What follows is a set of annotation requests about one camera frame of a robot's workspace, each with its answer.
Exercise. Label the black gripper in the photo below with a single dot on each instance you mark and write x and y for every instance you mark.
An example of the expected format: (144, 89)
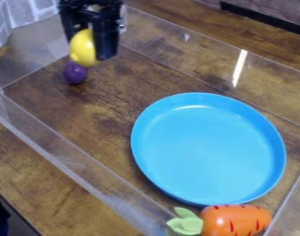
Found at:
(105, 23)

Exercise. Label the yellow toy lemon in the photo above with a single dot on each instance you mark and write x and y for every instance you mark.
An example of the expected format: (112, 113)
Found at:
(82, 49)

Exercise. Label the blue round tray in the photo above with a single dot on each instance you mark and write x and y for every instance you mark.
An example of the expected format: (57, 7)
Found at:
(208, 149)

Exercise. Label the purple toy eggplant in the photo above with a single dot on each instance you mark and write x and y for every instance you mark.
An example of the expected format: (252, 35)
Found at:
(74, 72)

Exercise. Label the grey patterned curtain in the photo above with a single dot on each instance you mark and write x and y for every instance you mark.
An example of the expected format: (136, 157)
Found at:
(23, 12)

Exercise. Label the orange toy carrot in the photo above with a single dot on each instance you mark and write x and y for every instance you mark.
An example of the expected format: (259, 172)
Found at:
(221, 220)

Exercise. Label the clear acrylic enclosure wall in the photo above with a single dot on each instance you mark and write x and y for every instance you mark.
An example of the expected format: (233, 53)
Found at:
(68, 170)

